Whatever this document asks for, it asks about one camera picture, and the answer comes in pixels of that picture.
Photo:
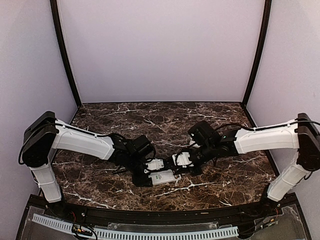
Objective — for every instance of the white slotted cable duct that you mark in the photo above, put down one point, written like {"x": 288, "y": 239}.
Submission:
{"x": 119, "y": 231}

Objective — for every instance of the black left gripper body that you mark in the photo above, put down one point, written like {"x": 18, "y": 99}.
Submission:
{"x": 138, "y": 181}

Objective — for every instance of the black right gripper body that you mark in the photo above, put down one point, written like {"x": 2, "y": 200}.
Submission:
{"x": 193, "y": 171}

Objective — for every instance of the white remote control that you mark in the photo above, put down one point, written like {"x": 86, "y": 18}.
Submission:
{"x": 164, "y": 177}

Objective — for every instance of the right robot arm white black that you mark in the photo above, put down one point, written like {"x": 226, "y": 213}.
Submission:
{"x": 300, "y": 134}

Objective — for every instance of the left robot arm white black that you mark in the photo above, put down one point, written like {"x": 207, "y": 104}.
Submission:
{"x": 48, "y": 133}

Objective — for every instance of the black front frame rail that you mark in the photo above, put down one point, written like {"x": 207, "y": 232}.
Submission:
{"x": 226, "y": 215}

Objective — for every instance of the small circuit board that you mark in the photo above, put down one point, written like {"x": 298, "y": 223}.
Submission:
{"x": 79, "y": 230}

